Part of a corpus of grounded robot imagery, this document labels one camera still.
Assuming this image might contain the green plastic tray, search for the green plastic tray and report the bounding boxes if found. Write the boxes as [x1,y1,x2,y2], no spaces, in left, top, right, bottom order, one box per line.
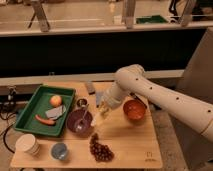
[14,85,75,137]

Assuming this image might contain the purple bowl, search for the purple bowl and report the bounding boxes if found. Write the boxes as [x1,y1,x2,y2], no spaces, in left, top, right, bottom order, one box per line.
[66,109,93,136]

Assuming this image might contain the blue sponge block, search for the blue sponge block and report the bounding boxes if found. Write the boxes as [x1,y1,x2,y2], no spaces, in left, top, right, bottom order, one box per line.
[95,91,103,108]

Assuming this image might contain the brown rectangular block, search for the brown rectangular block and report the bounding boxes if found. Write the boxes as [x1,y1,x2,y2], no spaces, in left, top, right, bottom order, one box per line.
[85,82,95,95]

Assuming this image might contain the orange-brown bowl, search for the orange-brown bowl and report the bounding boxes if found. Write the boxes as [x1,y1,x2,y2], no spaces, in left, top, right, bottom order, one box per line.
[123,100,146,121]

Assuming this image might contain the green mat in background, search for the green mat in background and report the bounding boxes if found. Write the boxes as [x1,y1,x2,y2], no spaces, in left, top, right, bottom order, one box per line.
[136,15,167,24]

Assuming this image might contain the orange carrot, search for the orange carrot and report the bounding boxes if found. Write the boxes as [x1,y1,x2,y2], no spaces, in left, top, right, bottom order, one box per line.
[35,115,56,125]

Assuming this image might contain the grey cloth piece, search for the grey cloth piece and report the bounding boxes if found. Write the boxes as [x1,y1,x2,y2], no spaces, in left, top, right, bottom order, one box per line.
[45,105,66,120]

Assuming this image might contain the black cables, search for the black cables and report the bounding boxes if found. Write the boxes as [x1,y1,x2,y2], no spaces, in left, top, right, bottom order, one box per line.
[0,85,21,154]

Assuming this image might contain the dark red grape bunch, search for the dark red grape bunch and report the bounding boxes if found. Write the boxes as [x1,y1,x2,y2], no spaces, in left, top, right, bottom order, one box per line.
[89,133,114,162]

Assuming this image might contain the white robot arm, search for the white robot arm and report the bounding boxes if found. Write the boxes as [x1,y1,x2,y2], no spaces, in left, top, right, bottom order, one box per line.
[99,64,213,142]

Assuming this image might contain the orange apple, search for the orange apple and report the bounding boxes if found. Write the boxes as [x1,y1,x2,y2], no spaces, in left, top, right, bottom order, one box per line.
[50,95,62,107]

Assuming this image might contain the white paper cup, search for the white paper cup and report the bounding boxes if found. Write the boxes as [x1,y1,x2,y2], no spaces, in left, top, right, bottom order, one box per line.
[15,134,39,155]

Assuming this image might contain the small metal cup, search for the small metal cup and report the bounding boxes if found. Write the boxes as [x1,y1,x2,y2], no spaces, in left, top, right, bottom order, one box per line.
[76,98,88,108]

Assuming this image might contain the metal spoon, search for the metal spoon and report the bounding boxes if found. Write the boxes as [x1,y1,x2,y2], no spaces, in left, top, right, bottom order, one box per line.
[76,104,89,132]

